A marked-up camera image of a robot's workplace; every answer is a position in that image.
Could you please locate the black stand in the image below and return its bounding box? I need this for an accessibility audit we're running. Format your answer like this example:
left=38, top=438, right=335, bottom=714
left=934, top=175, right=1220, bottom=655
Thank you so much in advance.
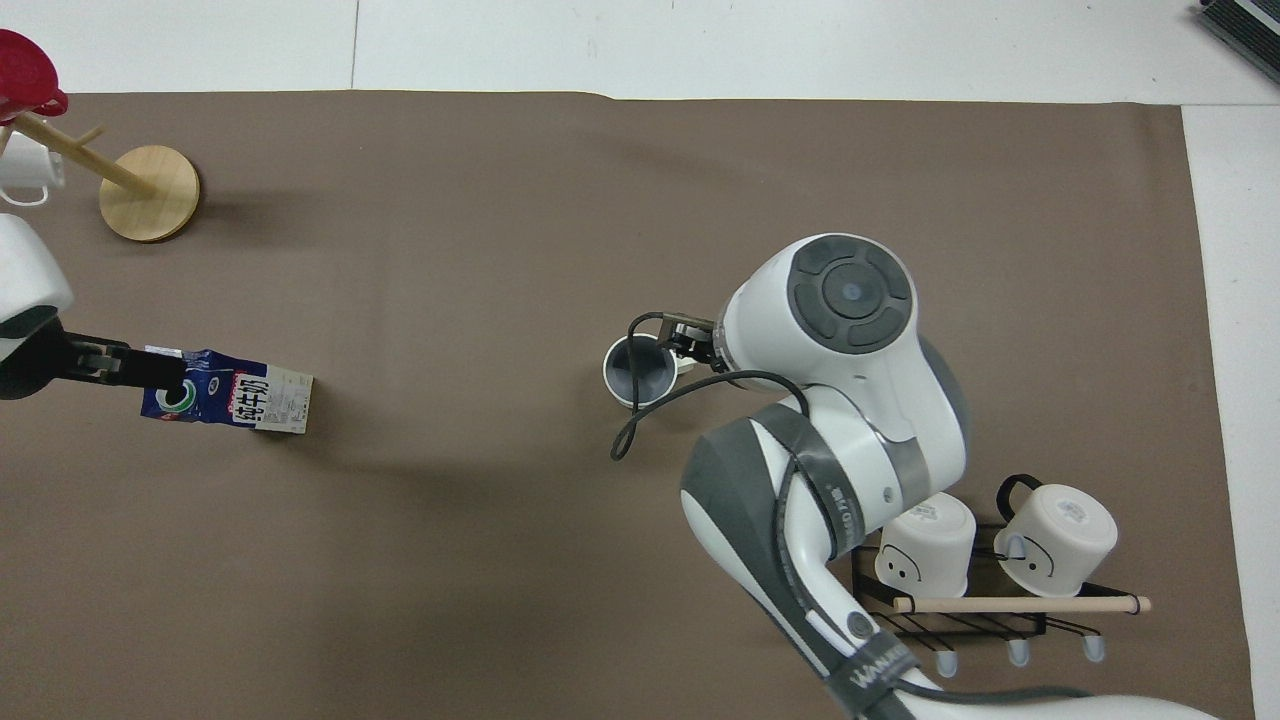
left=1196, top=0, right=1280, bottom=83

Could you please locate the wooden mug tree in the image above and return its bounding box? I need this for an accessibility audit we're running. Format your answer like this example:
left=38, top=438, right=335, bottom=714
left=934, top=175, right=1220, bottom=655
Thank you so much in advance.
left=0, top=108, right=202, bottom=244

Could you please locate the black wire rack wooden rod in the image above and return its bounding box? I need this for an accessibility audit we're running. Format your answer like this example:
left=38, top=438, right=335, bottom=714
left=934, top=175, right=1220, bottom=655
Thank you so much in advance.
left=850, top=518, right=1153, bottom=673

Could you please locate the black cable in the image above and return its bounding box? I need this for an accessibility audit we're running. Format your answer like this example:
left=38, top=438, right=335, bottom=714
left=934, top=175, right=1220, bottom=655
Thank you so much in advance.
left=610, top=311, right=813, bottom=463

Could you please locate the grey cup white handle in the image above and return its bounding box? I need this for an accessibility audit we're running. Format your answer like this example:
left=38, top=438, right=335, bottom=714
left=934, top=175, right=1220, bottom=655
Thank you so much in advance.
left=602, top=334, right=697, bottom=410

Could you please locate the red cup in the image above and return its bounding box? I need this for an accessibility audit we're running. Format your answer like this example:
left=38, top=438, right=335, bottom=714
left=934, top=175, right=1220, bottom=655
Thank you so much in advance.
left=0, top=28, right=70, bottom=120

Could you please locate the white mug with face print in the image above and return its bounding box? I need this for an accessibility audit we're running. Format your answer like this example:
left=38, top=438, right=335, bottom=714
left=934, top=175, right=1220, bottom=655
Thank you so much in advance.
left=874, top=491, right=977, bottom=599

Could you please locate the plain white mug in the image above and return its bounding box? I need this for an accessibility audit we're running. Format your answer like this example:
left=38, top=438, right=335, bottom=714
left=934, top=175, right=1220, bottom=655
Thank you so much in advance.
left=0, top=132, right=67, bottom=207

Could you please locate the blue milk carton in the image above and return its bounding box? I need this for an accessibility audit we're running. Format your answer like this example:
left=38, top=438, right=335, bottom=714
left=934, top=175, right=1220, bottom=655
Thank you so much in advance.
left=139, top=345, right=315, bottom=437

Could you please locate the white mug black handle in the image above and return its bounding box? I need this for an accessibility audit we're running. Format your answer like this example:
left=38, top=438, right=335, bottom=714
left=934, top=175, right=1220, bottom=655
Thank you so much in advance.
left=992, top=473, right=1120, bottom=599

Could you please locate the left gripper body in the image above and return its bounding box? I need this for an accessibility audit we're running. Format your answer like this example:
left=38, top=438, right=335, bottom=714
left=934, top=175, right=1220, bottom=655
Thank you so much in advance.
left=0, top=320, right=75, bottom=402

